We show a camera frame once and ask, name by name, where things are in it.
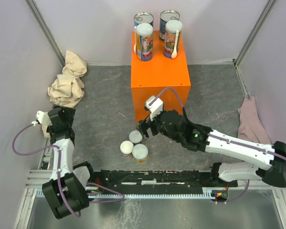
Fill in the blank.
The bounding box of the colourful can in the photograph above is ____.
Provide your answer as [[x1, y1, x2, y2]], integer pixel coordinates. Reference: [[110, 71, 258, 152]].
[[163, 20, 183, 59]]

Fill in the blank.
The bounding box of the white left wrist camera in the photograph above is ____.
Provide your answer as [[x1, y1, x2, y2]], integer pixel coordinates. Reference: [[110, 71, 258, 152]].
[[36, 110, 52, 125]]

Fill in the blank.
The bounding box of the blue tall tin can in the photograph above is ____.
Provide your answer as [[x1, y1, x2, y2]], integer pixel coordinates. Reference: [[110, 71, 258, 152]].
[[133, 12, 154, 26]]

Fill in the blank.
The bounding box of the aluminium frame post left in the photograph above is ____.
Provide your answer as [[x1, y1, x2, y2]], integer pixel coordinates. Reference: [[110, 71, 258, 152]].
[[25, 0, 65, 66]]

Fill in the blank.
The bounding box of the mauve crumpled cloth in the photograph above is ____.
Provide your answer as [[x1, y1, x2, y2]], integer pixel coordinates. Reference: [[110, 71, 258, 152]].
[[237, 96, 271, 144]]

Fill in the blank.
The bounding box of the yellow can white lid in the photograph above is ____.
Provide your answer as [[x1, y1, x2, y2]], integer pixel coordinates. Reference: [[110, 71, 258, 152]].
[[132, 144, 148, 164]]

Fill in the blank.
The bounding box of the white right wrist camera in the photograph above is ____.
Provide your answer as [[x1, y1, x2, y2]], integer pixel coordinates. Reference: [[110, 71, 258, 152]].
[[144, 95, 163, 121]]

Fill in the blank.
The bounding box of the light blue cable duct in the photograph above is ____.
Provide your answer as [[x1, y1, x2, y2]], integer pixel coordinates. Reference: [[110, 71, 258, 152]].
[[37, 186, 226, 199]]

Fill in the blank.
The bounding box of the yellow labelled can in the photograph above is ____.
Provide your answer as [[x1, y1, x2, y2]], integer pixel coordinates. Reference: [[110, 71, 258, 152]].
[[135, 23, 153, 62]]

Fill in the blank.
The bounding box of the grey lid can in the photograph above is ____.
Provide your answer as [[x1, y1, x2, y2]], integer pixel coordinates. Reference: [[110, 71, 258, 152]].
[[129, 130, 143, 145]]

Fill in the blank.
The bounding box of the aluminium frame post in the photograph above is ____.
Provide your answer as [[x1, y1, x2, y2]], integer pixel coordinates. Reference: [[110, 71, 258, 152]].
[[234, 0, 276, 68], [25, 0, 65, 66]]

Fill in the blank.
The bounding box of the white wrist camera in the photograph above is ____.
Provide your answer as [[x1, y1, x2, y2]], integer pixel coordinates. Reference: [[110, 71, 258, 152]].
[[144, 95, 163, 121], [36, 110, 52, 125]]

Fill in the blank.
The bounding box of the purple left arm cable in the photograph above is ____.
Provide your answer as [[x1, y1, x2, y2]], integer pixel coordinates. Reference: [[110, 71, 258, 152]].
[[12, 123, 82, 219]]

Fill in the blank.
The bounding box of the orange box counter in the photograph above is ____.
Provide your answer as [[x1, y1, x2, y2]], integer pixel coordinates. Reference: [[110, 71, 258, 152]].
[[131, 31, 191, 122]]

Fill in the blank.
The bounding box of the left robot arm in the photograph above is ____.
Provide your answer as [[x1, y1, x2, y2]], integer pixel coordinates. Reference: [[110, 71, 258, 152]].
[[42, 105, 96, 219]]

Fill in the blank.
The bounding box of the white lid small can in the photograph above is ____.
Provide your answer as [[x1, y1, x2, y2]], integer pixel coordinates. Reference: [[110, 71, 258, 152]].
[[120, 140, 134, 156]]

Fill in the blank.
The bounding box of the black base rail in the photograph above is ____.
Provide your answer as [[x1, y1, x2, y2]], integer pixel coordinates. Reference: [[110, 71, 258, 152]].
[[90, 170, 238, 195]]

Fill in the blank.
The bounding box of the beige crumpled cloth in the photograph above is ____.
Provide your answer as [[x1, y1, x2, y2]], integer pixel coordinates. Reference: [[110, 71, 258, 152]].
[[41, 50, 88, 138]]

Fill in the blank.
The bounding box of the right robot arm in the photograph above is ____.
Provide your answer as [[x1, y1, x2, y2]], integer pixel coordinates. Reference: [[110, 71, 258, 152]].
[[136, 110, 286, 188]]

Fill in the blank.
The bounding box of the aluminium frame post right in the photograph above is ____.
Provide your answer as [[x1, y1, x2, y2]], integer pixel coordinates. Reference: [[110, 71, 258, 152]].
[[234, 0, 276, 68]]

